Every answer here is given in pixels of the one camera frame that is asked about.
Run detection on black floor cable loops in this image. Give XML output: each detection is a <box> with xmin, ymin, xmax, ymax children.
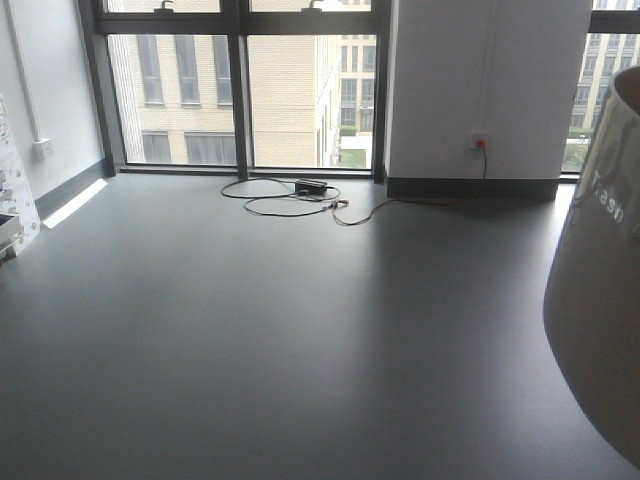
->
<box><xmin>220</xmin><ymin>177</ymin><xmax>342</xmax><ymax>218</ymax></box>

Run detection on wall power outlet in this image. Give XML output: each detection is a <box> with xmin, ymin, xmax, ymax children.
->
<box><xmin>469</xmin><ymin>132</ymin><xmax>488</xmax><ymax>151</ymax></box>

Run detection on red orange floor cable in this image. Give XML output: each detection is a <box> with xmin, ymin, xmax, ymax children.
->
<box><xmin>327</xmin><ymin>149</ymin><xmax>556</xmax><ymax>227</ymax></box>

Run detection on black power adapter on floor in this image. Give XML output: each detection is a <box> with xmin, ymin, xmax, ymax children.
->
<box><xmin>294</xmin><ymin>179</ymin><xmax>328</xmax><ymax>195</ymax></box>

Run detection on white plastic trash bin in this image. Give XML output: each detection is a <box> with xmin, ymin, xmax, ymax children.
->
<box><xmin>544</xmin><ymin>67</ymin><xmax>639</xmax><ymax>465</ymax></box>

